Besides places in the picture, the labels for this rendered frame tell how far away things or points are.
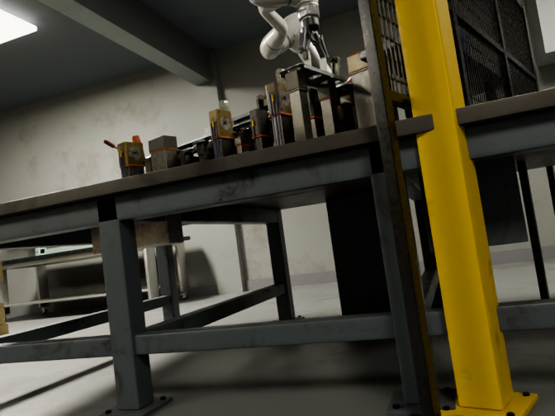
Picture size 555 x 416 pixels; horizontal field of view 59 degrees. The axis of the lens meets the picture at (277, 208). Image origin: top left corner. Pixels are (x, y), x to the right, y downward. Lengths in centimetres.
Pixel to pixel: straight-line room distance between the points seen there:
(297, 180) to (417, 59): 42
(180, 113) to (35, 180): 235
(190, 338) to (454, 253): 77
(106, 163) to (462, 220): 576
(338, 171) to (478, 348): 53
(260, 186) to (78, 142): 572
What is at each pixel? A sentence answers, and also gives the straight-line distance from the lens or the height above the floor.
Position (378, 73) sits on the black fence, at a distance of 117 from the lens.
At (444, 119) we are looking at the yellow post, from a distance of 122.
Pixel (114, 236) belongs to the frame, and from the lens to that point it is 159.
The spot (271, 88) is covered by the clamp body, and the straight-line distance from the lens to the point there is 188.
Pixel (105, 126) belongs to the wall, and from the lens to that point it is 671.
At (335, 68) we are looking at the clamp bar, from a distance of 222.
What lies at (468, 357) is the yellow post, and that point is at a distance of 125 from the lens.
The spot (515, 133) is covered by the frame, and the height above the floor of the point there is 62.
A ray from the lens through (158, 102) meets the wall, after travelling 631.
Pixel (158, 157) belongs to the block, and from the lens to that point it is 241.
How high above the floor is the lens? 43
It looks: 5 degrees up
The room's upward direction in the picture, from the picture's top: 8 degrees counter-clockwise
